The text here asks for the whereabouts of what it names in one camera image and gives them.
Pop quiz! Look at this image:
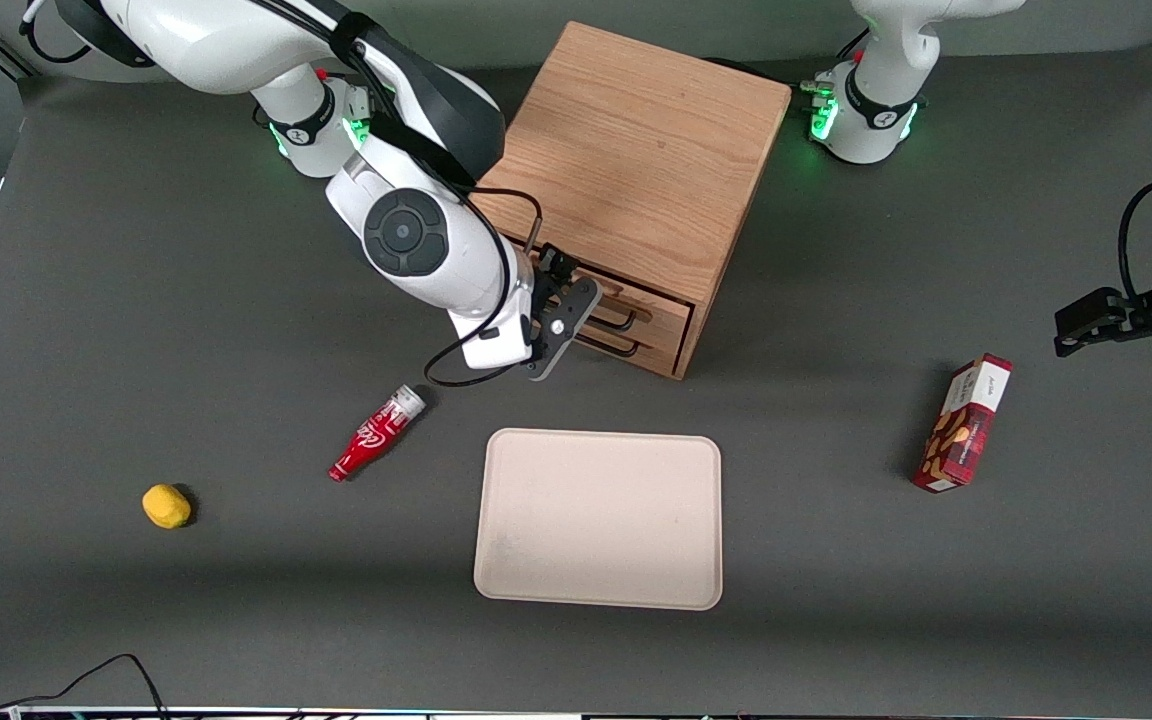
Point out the yellow lemon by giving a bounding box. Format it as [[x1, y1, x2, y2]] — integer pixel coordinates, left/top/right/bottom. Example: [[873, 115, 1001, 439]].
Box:
[[142, 484, 193, 530]]

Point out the red cola bottle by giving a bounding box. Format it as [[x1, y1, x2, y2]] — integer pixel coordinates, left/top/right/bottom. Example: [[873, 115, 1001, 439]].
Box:
[[328, 385, 428, 483]]

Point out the black metal drawer handle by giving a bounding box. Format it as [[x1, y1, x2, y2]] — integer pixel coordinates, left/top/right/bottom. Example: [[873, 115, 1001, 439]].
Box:
[[574, 333, 643, 360], [576, 298, 640, 334]]

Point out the light grey right wrist camera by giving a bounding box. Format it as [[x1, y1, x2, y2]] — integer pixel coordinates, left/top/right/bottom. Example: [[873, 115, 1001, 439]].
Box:
[[448, 292, 537, 371]]

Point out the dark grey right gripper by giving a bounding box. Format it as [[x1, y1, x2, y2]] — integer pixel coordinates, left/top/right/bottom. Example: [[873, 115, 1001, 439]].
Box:
[[525, 245, 603, 383]]

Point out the wooden drawer with box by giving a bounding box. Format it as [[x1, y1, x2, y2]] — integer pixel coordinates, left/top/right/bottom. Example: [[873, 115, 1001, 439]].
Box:
[[496, 222, 695, 351]]

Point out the black looped camera cable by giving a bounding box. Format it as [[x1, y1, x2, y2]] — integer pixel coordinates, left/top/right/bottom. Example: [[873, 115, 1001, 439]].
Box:
[[423, 225, 522, 389]]

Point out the beige rectangular tray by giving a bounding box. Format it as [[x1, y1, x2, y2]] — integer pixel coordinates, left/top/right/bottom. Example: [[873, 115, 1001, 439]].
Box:
[[473, 428, 724, 612]]

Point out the red snack box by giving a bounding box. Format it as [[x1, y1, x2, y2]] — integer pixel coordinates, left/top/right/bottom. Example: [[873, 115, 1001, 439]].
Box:
[[913, 353, 1015, 494]]

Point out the wooden drawer front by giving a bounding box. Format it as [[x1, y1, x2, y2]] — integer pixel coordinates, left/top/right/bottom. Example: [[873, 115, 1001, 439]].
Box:
[[566, 325, 689, 381]]

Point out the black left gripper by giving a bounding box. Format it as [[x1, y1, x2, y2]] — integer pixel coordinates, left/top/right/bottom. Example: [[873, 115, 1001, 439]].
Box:
[[1054, 286, 1152, 359]]

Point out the black cable on table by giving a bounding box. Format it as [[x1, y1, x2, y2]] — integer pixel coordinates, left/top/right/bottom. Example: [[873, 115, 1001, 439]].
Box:
[[0, 654, 169, 720]]

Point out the thin black cable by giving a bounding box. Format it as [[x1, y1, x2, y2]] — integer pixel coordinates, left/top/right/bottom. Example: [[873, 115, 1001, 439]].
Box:
[[474, 186, 546, 253]]

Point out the oak wooden drawer cabinet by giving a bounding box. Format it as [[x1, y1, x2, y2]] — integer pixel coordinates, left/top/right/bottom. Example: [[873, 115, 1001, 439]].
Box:
[[473, 20, 794, 381]]

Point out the black cable sleeve on arm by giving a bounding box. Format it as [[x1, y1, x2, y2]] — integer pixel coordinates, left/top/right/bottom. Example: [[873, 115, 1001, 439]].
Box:
[[266, 0, 509, 193]]

